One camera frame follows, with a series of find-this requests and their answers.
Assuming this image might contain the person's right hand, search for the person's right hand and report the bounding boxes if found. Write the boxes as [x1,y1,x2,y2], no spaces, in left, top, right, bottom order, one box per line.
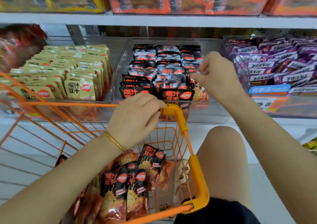
[191,51,247,106]

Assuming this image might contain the person's right forearm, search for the person's right forearm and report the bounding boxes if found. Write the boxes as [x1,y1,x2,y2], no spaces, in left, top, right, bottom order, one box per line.
[225,90,317,224]

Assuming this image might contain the pile of black orange snacks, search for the pile of black orange snacks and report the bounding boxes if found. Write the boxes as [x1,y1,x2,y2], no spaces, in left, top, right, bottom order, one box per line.
[54,143,176,224]

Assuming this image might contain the pile of green yellow packages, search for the pile of green yellow packages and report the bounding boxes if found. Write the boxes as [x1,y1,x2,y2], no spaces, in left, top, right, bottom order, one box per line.
[303,137,317,156]

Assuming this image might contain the person's right leg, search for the person's right leg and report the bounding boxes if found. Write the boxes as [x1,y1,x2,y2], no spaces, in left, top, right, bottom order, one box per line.
[195,126,256,214]

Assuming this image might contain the pile of red tan packets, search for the pile of red tan packets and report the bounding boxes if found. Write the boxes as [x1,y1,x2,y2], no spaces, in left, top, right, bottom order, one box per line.
[0,25,48,74]

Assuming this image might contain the person's left hand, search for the person's left hand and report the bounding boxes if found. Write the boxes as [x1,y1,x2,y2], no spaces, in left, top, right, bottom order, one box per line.
[105,92,167,150]

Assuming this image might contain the pile of purple packets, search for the pile of purple packets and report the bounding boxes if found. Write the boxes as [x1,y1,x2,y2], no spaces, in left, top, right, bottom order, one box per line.
[225,35,317,94]

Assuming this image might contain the gold bracelet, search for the gold bracelet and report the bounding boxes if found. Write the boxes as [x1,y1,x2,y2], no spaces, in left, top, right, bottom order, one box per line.
[101,131,127,154]

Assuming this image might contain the person's left forearm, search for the person's left forearm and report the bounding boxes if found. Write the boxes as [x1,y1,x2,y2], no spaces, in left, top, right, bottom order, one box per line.
[0,134,125,224]

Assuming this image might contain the orange shopping cart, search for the orange shopping cart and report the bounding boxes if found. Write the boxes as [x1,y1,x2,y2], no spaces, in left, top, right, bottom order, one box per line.
[0,72,210,224]

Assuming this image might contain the black shorts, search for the black shorts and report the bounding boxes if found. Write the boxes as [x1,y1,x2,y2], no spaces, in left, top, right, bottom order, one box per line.
[173,198,261,224]

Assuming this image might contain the row of black orange snacks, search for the row of black orange snacks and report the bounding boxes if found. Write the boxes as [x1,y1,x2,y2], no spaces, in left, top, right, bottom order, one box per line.
[155,45,195,103]
[178,44,206,86]
[119,44,158,100]

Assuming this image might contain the orange blue shelf price tag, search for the orange blue shelf price tag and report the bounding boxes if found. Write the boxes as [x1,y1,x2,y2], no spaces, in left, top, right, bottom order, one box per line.
[248,84,293,114]

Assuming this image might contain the row of yellow orange snacks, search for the row of yellow orange snacks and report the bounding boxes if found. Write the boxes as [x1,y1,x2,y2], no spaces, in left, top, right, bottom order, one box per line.
[0,48,57,104]
[64,44,112,102]
[25,47,81,101]

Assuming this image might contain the black flame print snack packet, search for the black flame print snack packet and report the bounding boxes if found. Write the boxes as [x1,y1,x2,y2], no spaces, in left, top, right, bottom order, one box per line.
[191,85,210,103]

